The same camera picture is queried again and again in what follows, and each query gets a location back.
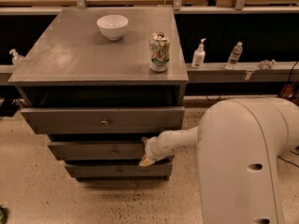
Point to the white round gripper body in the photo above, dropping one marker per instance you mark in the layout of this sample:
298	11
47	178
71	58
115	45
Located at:
151	148

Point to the grey drawer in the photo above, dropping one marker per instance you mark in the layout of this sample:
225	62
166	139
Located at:
96	151
84	170
103	120

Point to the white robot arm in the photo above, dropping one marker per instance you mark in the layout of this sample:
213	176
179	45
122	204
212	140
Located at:
237	142

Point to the grey bottom drawer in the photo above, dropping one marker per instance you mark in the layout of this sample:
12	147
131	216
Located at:
84	170

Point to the grey top drawer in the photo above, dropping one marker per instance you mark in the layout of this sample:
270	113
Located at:
103	120

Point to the grey drawer cabinet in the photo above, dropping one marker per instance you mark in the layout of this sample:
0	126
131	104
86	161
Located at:
72	65

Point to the crushed green white soda can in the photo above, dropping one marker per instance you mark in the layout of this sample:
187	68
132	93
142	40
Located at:
159	47

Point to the white pump lotion bottle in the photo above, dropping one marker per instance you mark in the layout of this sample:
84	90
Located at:
199	55

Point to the white ceramic bowl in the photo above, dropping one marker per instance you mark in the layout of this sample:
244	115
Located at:
113	27

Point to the clear plastic water bottle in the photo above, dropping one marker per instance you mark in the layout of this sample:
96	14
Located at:
234	56

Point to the crumpled clear plastic wrapper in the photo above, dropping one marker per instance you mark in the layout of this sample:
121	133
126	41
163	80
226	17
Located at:
267	65

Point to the orange device under shelf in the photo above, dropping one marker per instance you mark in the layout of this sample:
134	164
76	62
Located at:
290	92

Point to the green object floor corner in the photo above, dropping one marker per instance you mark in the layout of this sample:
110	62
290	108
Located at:
3	216

